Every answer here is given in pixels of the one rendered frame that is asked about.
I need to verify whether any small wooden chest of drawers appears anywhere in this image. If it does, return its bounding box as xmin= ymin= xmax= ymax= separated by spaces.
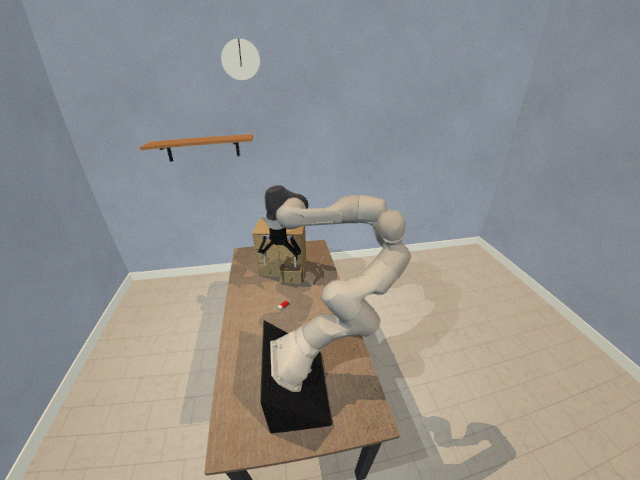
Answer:
xmin=252 ymin=219 xmax=306 ymax=278

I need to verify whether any wooden drawer front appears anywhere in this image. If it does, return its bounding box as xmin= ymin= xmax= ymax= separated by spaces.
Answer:
xmin=279 ymin=250 xmax=302 ymax=264
xmin=254 ymin=234 xmax=278 ymax=249
xmin=256 ymin=249 xmax=279 ymax=263
xmin=279 ymin=235 xmax=302 ymax=250
xmin=279 ymin=264 xmax=303 ymax=284
xmin=258 ymin=263 xmax=280 ymax=276

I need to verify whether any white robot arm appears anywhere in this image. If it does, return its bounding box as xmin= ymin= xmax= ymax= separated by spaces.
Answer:
xmin=261 ymin=185 xmax=411 ymax=392

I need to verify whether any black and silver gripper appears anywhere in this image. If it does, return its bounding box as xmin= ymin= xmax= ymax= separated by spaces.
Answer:
xmin=258 ymin=228 xmax=301 ymax=267

